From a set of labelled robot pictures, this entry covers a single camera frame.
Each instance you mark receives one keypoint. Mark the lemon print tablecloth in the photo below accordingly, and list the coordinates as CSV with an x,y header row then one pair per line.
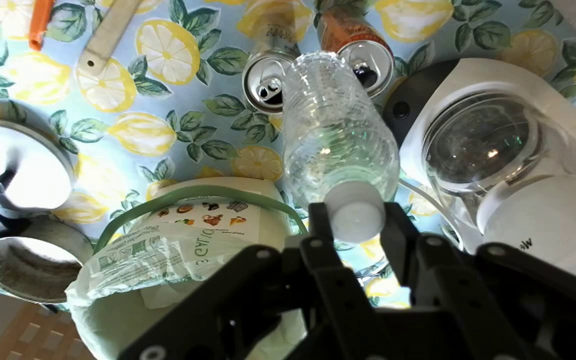
x,y
171,106

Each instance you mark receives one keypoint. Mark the wooden spatula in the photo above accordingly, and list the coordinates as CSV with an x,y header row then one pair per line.
x,y
102,43

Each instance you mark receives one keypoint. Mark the clear plastic bottle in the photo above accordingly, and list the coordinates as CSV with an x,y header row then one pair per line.
x,y
337,146

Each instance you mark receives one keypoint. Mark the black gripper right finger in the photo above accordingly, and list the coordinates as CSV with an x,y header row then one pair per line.
x,y
453,316

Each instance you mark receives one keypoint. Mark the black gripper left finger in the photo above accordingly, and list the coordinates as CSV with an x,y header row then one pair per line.
x,y
339,321

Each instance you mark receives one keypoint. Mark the orange handled tool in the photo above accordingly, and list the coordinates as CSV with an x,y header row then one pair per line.
x,y
38,23

